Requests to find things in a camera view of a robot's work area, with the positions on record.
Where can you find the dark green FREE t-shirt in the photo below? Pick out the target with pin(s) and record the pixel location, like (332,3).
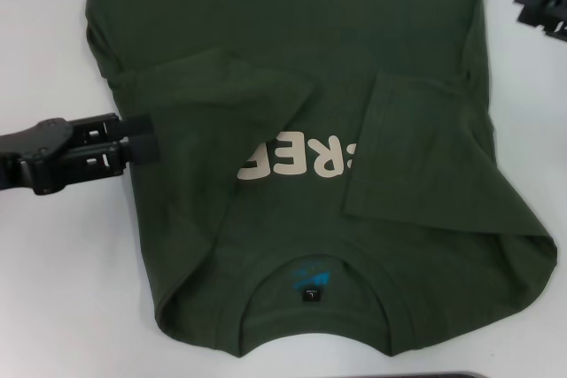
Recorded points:
(288,19)

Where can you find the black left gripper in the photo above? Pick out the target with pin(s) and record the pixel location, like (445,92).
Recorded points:
(26,161)

